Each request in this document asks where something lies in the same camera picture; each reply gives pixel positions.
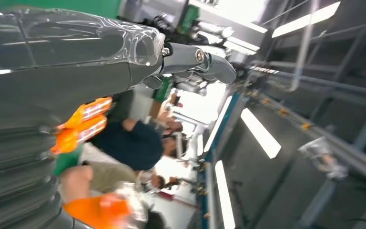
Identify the orange bottle with clear cap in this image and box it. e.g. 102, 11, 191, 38
50, 114, 108, 156
63, 183, 148, 229
58, 97, 113, 130

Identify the ceiling light panel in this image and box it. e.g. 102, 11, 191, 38
240, 108, 282, 160
271, 1, 342, 39
203, 95, 233, 153
214, 160, 236, 229

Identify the person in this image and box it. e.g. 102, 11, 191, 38
90, 118, 185, 171
60, 161, 168, 205

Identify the clear plastic bag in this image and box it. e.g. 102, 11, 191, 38
298, 136, 350, 181

